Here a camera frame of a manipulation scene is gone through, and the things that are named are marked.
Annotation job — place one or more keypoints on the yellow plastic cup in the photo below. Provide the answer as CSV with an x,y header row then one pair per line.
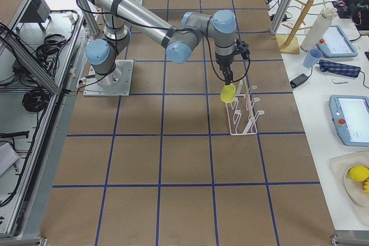
x,y
228,93

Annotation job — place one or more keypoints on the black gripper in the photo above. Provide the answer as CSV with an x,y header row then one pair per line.
x,y
224,63

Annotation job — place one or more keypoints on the yellow lemon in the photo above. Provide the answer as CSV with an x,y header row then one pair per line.
x,y
358,173

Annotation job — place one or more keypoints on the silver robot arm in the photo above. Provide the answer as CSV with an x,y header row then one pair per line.
x,y
180,42

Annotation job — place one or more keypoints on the beige plate with fruit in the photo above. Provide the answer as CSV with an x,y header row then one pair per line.
x,y
353,189

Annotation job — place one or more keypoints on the white thermos bottle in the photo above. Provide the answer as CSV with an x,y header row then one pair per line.
x,y
319,27

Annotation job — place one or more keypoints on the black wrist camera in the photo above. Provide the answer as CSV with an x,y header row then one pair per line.
x,y
241,48

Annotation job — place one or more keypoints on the wooden mug tree stand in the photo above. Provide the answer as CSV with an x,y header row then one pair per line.
x,y
289,44

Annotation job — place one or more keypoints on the blue plaid cloth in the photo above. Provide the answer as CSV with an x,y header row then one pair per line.
x,y
339,68

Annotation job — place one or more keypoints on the white wire cup rack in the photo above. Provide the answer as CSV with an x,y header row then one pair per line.
x,y
241,115

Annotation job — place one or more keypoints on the blue teach pendant upper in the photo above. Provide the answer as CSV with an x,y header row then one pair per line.
x,y
335,44

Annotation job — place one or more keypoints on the blue cup on desk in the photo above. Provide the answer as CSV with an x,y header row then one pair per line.
x,y
312,57

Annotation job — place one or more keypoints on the blue teach pendant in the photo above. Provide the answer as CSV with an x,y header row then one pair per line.
x,y
335,44
350,118

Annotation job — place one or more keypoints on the blue teach pendant lower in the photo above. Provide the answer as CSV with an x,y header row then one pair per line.
x,y
350,118

